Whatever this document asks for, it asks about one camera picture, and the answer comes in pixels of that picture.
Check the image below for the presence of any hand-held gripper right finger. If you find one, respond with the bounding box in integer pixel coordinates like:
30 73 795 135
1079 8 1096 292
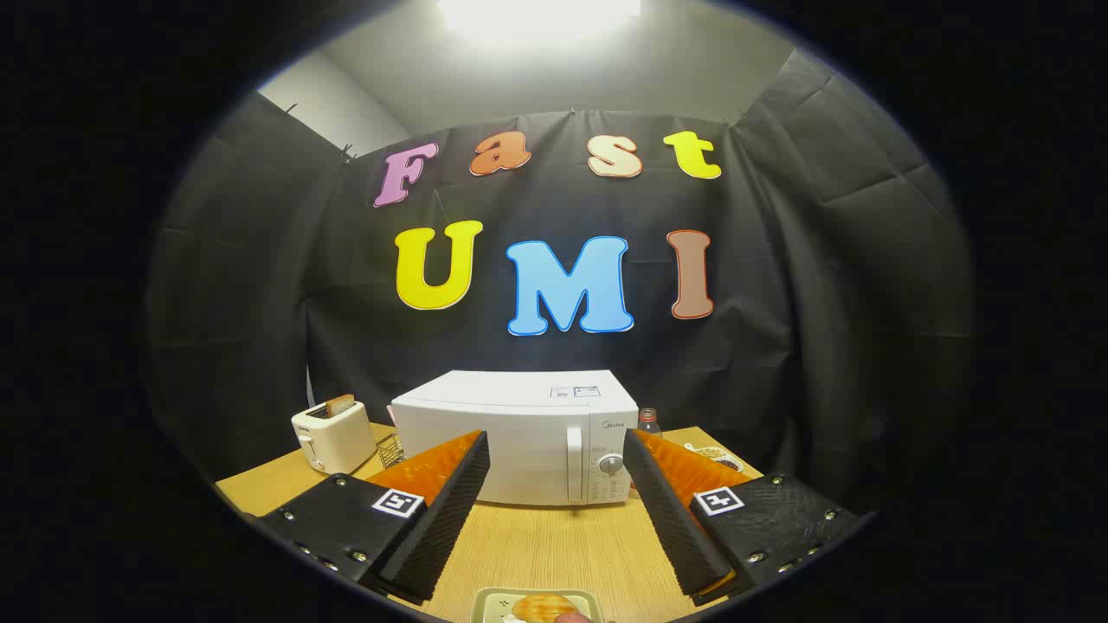
622 428 866 607

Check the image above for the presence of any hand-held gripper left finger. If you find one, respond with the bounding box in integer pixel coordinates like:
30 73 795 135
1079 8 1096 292
260 430 491 607

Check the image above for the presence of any white microwave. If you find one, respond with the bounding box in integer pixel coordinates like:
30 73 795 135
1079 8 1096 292
391 370 640 507

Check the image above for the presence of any golden round bread bun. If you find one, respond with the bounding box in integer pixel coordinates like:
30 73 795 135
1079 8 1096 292
512 594 583 623

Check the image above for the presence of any white divided bean dish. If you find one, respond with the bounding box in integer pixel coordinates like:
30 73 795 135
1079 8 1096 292
684 443 744 473

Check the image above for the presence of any square white patterned plate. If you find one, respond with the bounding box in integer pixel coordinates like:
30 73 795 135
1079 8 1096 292
472 588 604 623

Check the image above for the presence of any white toaster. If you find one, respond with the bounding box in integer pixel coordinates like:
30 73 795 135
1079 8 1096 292
291 400 378 475

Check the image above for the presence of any ceiling light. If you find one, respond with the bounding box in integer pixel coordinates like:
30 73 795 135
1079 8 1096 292
437 0 641 44

